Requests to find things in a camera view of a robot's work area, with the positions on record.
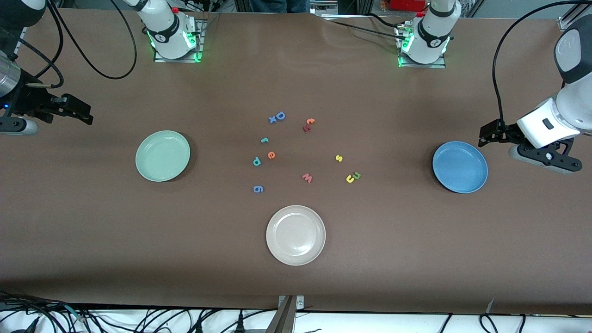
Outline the blue plate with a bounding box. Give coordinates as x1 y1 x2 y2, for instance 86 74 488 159
432 141 488 194

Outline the light green plate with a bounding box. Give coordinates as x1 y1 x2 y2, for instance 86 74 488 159
135 130 191 182

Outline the red box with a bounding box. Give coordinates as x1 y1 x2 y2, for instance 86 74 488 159
388 0 428 12

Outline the beige plate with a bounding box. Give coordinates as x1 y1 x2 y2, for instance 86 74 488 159
266 205 327 266

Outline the person in blue jeans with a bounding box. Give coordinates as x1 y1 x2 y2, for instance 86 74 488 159
250 0 309 13

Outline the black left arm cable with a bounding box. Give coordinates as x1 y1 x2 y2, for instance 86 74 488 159
492 2 592 123

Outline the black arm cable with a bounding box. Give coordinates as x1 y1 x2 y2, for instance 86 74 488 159
16 0 138 88
492 2 592 123

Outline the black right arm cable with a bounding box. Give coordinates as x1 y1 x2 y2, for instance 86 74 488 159
16 0 138 88

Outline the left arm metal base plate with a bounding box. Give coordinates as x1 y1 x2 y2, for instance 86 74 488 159
397 23 447 69

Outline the aluminium frame corner profile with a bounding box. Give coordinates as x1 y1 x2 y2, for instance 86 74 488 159
557 4 584 31

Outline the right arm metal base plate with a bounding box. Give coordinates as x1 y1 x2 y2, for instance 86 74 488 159
154 18 207 63

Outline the black table cable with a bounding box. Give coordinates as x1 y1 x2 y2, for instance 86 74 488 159
368 13 419 28
331 19 399 38

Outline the thick black floor cable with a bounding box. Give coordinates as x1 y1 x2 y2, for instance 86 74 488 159
0 290 93 333

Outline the metal table edge bracket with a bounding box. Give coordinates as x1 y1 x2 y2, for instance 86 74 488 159
265 295 306 333

